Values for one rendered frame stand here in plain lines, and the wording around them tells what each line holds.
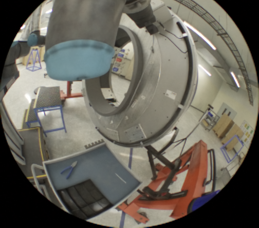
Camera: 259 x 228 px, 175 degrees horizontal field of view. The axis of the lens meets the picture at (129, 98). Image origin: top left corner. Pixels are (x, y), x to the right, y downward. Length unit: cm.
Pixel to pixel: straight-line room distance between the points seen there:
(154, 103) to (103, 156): 53
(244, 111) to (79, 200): 918
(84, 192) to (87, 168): 19
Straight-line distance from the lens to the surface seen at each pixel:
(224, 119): 651
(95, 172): 66
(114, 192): 66
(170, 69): 42
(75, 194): 66
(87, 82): 111
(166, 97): 42
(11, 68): 93
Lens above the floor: 131
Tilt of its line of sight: 25 degrees down
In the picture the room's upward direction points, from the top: 22 degrees clockwise
